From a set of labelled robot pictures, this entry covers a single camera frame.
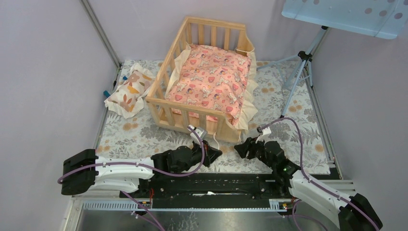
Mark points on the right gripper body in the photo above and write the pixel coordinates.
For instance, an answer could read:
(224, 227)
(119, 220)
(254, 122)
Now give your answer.
(257, 151)

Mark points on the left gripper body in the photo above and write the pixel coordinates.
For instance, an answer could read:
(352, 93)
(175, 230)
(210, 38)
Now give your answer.
(197, 158)

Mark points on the wooden pet bed frame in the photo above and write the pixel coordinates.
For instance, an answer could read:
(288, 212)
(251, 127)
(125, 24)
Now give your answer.
(198, 31)

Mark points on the pink patterned bed cushion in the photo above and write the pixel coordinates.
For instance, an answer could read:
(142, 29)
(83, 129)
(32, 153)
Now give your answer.
(213, 78)

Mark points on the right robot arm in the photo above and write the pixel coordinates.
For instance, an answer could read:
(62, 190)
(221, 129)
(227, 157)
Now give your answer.
(347, 212)

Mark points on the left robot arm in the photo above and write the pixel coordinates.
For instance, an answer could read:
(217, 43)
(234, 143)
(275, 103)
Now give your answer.
(87, 171)

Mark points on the floral table mat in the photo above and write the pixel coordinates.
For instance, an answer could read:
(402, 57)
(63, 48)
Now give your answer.
(298, 135)

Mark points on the floral small pillow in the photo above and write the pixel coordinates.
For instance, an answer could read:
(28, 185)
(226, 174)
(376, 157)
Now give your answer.
(141, 80)

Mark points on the blue toy item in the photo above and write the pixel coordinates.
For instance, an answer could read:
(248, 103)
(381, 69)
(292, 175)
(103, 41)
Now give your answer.
(120, 93)

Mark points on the black tripod stand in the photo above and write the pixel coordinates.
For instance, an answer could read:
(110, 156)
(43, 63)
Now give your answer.
(304, 61)

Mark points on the grey diagonal pole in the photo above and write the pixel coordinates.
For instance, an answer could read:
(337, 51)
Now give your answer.
(100, 31)

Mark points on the light blue perforated panel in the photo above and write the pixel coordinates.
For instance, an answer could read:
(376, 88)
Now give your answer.
(383, 19)

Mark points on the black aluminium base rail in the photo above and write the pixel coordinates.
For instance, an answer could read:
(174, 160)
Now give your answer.
(213, 192)

